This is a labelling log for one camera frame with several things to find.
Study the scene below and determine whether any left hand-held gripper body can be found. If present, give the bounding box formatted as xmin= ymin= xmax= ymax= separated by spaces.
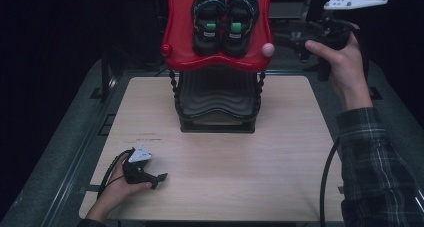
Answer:
xmin=122 ymin=144 xmax=156 ymax=185

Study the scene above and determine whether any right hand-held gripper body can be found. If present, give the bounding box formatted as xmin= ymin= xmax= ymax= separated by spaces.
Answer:
xmin=308 ymin=0 xmax=389 ymax=82

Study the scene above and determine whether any black sandal with green tab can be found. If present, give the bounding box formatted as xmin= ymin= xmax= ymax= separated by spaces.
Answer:
xmin=222 ymin=0 xmax=260 ymax=59
xmin=191 ymin=0 xmax=228 ymax=57

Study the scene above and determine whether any red and black shoe rack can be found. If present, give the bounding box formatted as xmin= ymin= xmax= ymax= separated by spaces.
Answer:
xmin=160 ymin=0 xmax=277 ymax=134

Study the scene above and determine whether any person's left hand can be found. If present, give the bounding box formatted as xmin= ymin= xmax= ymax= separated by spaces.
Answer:
xmin=87 ymin=153 xmax=153 ymax=218

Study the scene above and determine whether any person's right hand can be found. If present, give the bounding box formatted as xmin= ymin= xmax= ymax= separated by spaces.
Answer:
xmin=304 ymin=24 xmax=374 ymax=111

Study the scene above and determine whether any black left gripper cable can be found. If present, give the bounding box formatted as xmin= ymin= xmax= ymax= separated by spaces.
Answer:
xmin=97 ymin=149 xmax=135 ymax=199

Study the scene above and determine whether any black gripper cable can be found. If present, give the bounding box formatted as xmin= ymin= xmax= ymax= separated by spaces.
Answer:
xmin=97 ymin=149 xmax=135 ymax=199
xmin=319 ymin=136 xmax=342 ymax=227

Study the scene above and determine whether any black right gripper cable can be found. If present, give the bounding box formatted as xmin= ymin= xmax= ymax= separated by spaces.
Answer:
xmin=319 ymin=136 xmax=342 ymax=227

